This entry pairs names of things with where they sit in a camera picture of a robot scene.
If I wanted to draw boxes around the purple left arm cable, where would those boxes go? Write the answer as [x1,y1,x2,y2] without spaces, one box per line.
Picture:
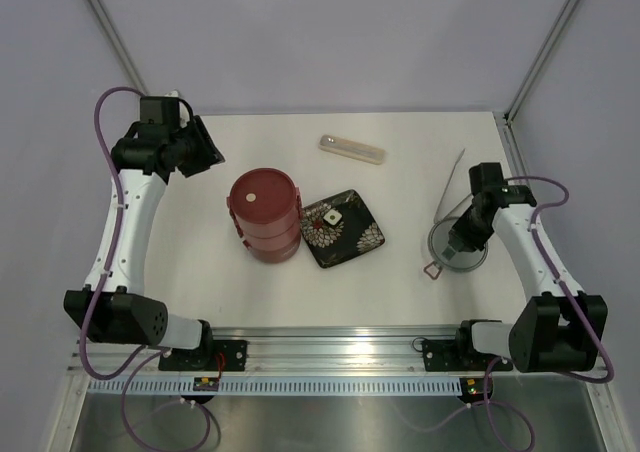
[79,86,221,447]

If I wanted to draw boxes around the black floral square plate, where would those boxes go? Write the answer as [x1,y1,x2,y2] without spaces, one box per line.
[300,189,386,269]

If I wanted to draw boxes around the aluminium post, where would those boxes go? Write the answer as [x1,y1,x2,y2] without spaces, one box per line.
[504,0,582,126]
[84,0,149,93]

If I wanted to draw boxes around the dark red lid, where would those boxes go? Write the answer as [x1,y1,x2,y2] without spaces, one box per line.
[228,168,297,224]

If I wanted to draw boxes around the dark pink bowl front left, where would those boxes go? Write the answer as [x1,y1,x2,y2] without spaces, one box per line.
[247,242,300,264]

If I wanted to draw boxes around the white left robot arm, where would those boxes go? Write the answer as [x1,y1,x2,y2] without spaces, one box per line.
[63,95,224,370]

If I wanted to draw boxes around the beige cutlery case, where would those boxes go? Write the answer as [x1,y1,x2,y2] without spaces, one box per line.
[318,135,386,165]

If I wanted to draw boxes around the metal food tongs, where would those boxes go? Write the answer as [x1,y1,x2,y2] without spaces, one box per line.
[433,148,470,224]

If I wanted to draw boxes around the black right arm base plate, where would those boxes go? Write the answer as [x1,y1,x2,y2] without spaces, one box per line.
[411,337,494,372]

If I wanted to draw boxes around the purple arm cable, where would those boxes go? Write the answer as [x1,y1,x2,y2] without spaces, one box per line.
[394,175,616,446]
[79,86,221,447]

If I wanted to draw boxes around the grey transparent lid red handles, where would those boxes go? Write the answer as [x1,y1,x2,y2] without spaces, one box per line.
[421,217,488,280]

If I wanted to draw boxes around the white sushi cube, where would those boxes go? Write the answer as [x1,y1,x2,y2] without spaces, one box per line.
[323,209,342,226]

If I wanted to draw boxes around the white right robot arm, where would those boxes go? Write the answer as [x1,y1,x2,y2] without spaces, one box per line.
[432,162,614,383]

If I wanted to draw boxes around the pink bowl with handles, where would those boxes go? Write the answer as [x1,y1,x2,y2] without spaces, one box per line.
[236,223,300,252]

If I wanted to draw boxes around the slotted white cable duct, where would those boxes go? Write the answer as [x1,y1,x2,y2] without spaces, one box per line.
[88,376,462,397]

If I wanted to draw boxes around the right aluminium post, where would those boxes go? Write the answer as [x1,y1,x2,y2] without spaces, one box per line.
[504,0,582,126]

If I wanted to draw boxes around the left aluminium post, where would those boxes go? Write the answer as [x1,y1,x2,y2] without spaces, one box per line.
[84,0,149,93]

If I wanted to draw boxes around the aluminium front rail frame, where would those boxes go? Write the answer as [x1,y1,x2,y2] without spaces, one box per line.
[66,325,611,377]

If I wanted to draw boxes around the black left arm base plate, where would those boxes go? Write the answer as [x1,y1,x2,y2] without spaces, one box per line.
[158,339,249,373]

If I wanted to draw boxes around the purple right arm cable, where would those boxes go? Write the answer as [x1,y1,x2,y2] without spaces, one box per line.
[394,175,616,446]

